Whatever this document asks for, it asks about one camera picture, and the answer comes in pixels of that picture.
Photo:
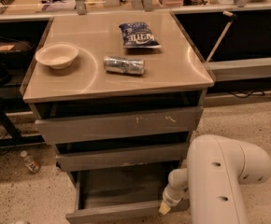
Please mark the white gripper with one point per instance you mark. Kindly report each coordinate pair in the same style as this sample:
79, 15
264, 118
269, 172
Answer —
169, 197

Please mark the grey bottom drawer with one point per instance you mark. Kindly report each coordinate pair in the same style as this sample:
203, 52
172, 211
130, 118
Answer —
120, 192

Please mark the grey drawer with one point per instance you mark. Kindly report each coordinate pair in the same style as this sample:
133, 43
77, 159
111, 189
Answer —
120, 192
119, 125
121, 157

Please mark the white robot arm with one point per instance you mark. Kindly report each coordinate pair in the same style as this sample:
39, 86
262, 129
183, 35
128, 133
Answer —
215, 169

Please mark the grey middle drawer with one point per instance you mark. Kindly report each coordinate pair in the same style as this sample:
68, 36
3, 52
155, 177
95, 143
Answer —
121, 157

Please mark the grey drawer cabinet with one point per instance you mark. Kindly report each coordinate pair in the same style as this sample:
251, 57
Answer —
174, 77

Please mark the grey top drawer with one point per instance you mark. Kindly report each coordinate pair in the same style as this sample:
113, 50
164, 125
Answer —
119, 125

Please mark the plastic bottle on floor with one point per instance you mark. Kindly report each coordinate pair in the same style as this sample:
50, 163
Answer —
30, 162

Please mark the silver crushed can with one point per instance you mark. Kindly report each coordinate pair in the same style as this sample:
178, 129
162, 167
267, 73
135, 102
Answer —
125, 66

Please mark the black stand leg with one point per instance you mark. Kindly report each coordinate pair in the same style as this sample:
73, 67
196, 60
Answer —
16, 139

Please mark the blue kettle chips bag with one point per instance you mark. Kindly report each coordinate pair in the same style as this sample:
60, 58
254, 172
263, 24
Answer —
138, 35

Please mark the white bowl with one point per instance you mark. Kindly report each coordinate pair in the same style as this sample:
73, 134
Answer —
57, 55

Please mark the white rod with black tip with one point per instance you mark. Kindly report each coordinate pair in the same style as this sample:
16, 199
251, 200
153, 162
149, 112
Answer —
232, 17

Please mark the black box with label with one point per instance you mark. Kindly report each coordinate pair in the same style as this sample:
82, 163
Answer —
15, 50

